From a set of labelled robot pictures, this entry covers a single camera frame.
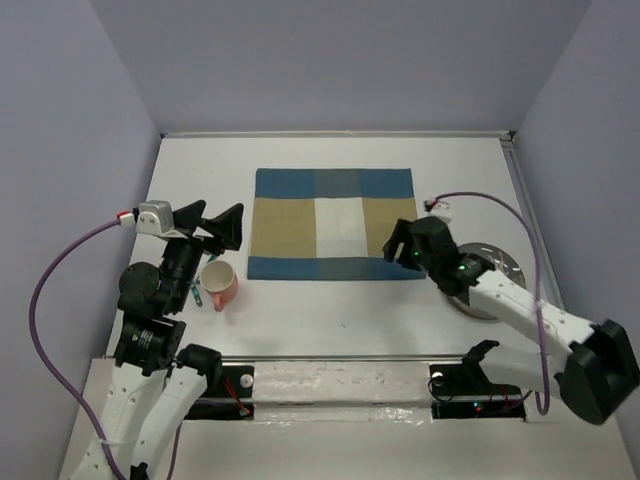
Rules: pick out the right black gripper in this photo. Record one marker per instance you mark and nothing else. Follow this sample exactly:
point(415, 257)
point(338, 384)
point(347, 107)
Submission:
point(401, 233)

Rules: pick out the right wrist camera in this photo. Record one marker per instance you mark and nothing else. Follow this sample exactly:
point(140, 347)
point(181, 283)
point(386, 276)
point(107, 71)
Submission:
point(438, 209)

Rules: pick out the pink mug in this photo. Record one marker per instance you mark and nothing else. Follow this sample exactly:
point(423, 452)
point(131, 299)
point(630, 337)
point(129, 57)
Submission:
point(219, 279)

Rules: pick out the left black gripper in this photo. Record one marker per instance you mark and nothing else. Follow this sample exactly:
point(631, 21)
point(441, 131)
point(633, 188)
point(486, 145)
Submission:
point(228, 226)

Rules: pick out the blue tan checked placemat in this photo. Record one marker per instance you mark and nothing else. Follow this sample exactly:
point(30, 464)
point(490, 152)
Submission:
point(328, 224)

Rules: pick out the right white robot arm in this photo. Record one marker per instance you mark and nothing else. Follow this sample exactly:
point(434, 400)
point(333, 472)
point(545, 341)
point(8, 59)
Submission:
point(590, 367)

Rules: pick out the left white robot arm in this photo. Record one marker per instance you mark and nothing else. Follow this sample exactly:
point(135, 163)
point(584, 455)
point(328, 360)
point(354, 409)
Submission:
point(154, 380)

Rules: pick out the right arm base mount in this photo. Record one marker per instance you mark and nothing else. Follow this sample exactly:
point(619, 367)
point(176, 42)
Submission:
point(458, 395)

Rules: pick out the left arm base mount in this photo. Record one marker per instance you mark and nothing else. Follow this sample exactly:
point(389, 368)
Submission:
point(230, 399)

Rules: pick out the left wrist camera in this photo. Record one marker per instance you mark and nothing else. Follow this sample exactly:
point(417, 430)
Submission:
point(155, 218)

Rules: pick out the grey reindeer plate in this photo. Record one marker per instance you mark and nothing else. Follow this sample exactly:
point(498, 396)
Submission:
point(502, 261)

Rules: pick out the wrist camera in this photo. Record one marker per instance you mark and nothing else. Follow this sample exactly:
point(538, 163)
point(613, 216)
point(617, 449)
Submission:
point(438, 209)
point(155, 218)

